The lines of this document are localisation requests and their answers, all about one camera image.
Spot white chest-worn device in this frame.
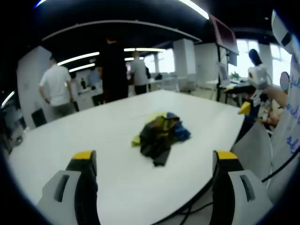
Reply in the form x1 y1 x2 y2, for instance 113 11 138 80
271 8 300 62

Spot black cabinet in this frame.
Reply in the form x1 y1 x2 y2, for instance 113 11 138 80
31 108 47 127

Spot yellow blue grey garment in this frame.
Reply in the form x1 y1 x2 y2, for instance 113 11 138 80
131 111 192 168

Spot hanging monitor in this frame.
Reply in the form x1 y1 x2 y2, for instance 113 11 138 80
209 14 240 56

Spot black monitor stand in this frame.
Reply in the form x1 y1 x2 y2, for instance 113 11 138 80
216 44 223 103

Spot curved ceiling rail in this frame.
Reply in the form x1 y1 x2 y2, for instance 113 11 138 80
41 19 203 43

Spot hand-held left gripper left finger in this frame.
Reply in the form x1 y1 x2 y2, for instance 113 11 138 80
36 150 101 225

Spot black device cable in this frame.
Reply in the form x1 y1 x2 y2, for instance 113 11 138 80
261 150 300 183

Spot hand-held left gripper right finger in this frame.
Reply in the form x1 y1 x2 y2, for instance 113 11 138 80
212 150 274 225

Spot ceiling light strips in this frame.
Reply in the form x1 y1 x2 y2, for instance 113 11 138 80
1 0 210 108

